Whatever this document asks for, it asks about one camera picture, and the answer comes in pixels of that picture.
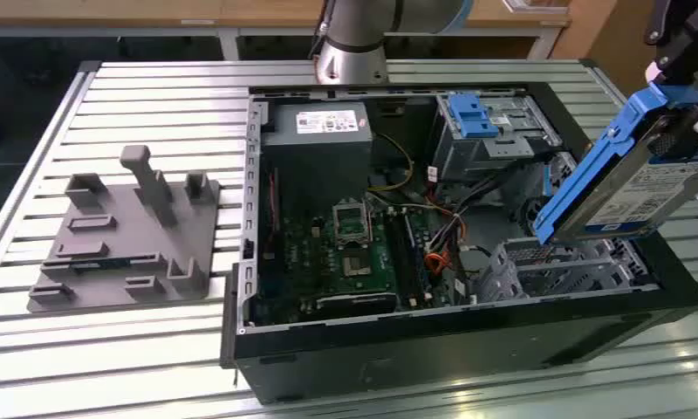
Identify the hard disk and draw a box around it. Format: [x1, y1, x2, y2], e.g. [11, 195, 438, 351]
[532, 80, 698, 245]

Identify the metal disk bay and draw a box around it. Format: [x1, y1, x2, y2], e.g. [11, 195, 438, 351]
[475, 237, 648, 303]

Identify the black RAM slot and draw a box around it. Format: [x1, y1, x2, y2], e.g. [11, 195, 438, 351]
[382, 208, 416, 307]

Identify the white framed box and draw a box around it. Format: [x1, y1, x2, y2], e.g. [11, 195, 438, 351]
[502, 0, 567, 15]

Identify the blue drive latch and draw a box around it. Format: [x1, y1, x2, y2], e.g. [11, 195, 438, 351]
[448, 93, 498, 140]

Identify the metal optical drive cage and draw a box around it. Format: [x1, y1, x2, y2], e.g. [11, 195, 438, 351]
[432, 93, 566, 187]

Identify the black round speaker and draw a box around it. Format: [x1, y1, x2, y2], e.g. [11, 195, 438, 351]
[459, 246, 495, 276]

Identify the metal socket cover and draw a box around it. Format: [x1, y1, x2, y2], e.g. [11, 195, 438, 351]
[331, 197, 376, 251]

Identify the grey power supply unit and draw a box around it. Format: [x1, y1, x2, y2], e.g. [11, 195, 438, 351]
[262, 100, 375, 215]

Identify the CPU socket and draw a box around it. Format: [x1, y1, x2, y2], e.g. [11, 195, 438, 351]
[342, 251, 382, 279]

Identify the green motherboard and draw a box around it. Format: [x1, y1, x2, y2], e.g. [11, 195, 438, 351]
[255, 191, 462, 315]

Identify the black graphics card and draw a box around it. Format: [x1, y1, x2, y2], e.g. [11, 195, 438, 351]
[312, 290, 400, 323]

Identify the black PC case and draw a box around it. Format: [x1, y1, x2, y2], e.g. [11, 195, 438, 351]
[219, 80, 698, 405]

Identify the wooden desk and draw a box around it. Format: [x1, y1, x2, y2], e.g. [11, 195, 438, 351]
[0, 0, 574, 61]

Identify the grey parts rack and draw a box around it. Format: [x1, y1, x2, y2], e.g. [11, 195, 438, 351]
[27, 145, 223, 314]

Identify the RAM stick on rack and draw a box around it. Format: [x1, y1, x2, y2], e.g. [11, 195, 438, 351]
[71, 258, 134, 272]

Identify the thick black cable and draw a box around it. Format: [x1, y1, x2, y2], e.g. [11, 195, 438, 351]
[452, 172, 542, 216]

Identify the yellow wire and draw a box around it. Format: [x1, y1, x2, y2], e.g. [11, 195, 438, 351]
[368, 132, 416, 193]

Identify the multicolour wire bundle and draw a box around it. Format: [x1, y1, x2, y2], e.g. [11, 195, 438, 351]
[406, 191, 474, 259]

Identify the black arm base cable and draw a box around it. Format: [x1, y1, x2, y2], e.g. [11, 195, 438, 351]
[308, 0, 335, 61]

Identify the orange wire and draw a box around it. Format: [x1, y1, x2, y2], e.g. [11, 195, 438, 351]
[423, 251, 455, 277]

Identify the thin red wire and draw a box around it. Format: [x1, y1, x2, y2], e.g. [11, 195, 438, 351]
[268, 168, 283, 259]

